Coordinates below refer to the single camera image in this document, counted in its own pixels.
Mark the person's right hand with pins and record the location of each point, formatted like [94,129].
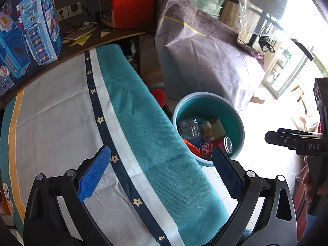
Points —
[323,188]

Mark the red soda can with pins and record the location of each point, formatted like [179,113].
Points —
[212,147]

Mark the dark wooden desk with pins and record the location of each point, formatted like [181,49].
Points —
[112,34]

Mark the clear plastic water bottle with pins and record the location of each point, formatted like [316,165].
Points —
[191,130]

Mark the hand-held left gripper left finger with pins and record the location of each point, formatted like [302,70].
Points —
[93,174]

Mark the orange wrapper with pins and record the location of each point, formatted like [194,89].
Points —
[192,146]

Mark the black metal rack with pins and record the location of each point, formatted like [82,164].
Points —
[258,12]

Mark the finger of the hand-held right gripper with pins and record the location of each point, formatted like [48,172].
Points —
[297,132]
[281,139]

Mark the teal grey star tablecloth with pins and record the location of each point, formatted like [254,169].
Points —
[64,102]

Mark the teal round waste bin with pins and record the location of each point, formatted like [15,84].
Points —
[230,123]

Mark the wooden puzzle board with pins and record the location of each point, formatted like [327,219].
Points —
[79,37]

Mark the red plush object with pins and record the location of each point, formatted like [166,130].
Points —
[158,97]

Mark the blue toy box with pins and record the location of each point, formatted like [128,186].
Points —
[25,30]

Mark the purple woven bag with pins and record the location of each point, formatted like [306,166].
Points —
[205,56]

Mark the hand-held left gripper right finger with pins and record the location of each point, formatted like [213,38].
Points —
[226,171]

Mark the red gift box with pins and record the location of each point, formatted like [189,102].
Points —
[128,2]

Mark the white wall socket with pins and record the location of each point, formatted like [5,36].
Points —
[74,8]
[62,14]

